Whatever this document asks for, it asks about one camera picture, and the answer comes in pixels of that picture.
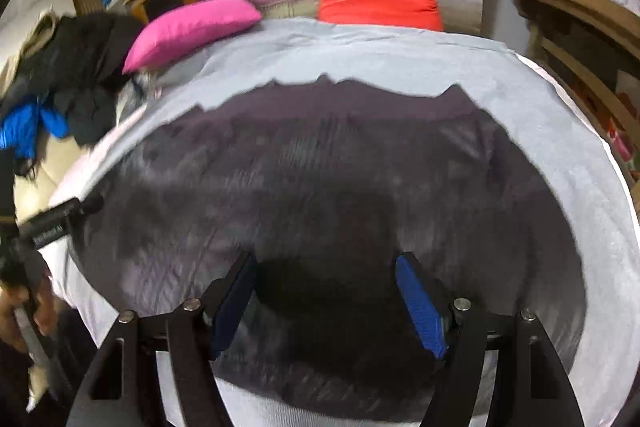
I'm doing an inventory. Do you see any black puffer jacket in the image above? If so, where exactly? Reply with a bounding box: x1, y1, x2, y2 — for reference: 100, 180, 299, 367
73, 78, 586, 421

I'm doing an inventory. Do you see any black clothes pile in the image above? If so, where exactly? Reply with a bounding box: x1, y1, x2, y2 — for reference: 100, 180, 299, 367
1, 12, 143, 146

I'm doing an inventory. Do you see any left hand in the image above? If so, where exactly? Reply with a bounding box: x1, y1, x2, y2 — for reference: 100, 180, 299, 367
1, 271, 58, 355

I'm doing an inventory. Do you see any blue garment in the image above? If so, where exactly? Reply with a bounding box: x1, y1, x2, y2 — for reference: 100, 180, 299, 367
1, 100, 70, 159

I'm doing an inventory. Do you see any grey knit blanket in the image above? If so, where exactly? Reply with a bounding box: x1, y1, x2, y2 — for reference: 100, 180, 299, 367
53, 18, 639, 426

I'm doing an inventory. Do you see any magenta pillow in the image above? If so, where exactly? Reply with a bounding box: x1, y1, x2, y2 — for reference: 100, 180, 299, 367
122, 0, 262, 74

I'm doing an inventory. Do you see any wooden shelf unit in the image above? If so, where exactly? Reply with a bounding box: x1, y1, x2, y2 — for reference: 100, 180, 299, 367
514, 0, 639, 185

